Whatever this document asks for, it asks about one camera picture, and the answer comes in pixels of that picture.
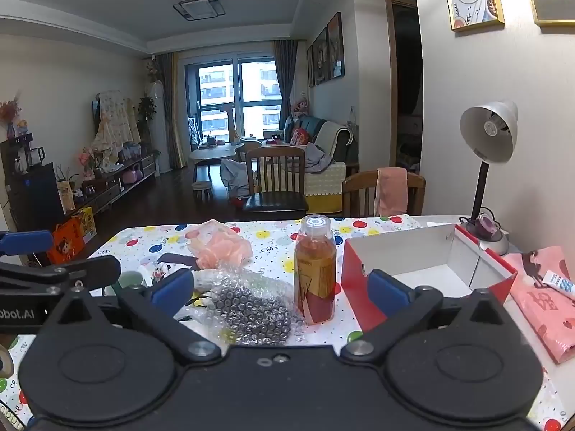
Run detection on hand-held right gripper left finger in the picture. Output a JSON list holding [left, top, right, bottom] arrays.
[[40, 269, 224, 362]]

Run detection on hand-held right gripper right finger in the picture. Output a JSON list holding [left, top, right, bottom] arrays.
[[340, 270, 517, 362]]

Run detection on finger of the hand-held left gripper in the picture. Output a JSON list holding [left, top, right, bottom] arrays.
[[0, 230, 55, 258], [0, 255, 122, 289]]

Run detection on red cardboard box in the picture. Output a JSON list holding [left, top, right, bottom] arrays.
[[340, 223, 519, 334]]

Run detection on clear bubble wrap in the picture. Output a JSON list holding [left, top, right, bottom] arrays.
[[175, 265, 307, 347]]

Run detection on orange gift bag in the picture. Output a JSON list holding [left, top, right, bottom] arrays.
[[47, 220, 86, 265]]

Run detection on yellow box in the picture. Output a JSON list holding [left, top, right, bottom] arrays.
[[72, 207, 98, 241]]

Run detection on pink plastic bag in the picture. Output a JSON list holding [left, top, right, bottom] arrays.
[[185, 219, 253, 271]]

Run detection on orange drink bottle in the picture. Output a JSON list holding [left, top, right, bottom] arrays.
[[294, 214, 337, 325]]

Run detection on low TV cabinet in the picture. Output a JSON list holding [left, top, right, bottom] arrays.
[[76, 155, 158, 216]]

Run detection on pink towel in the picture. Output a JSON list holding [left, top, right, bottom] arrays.
[[375, 167, 409, 217]]

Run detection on solid back wooden chair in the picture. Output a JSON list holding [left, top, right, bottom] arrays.
[[341, 168, 427, 218]]

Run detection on balloon print tablecloth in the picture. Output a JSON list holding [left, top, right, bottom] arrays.
[[0, 213, 567, 431]]

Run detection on purple round container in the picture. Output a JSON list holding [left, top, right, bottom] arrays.
[[476, 213, 497, 238]]

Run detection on flower vase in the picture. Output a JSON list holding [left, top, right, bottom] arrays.
[[0, 98, 23, 141]]

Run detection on grey clothes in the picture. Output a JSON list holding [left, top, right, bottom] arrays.
[[220, 159, 252, 199], [305, 144, 336, 172]]

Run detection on sofa with yellow cover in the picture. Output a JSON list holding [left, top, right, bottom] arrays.
[[283, 114, 360, 214]]

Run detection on slat back wooden chair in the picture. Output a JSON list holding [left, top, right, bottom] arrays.
[[243, 146, 310, 223]]

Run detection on wooden coffee table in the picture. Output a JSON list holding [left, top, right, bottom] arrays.
[[189, 141, 244, 168]]

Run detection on printed blanket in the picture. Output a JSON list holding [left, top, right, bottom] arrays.
[[92, 91, 141, 173]]

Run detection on white standing air conditioner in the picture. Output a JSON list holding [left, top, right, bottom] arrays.
[[149, 81, 174, 173]]

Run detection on pink printed bag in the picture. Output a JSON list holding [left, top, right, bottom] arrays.
[[507, 246, 575, 365]]

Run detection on green house plant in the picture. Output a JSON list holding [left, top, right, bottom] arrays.
[[137, 96, 158, 144]]

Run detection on white tube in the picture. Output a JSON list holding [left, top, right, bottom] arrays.
[[541, 269, 575, 298]]

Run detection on grey curtain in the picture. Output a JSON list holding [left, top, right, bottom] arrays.
[[157, 51, 187, 173], [273, 40, 299, 122]]

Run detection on grey desk lamp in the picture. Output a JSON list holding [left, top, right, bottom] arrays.
[[459, 100, 519, 256]]

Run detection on balcony window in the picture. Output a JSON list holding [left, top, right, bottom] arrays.
[[185, 54, 284, 150]]

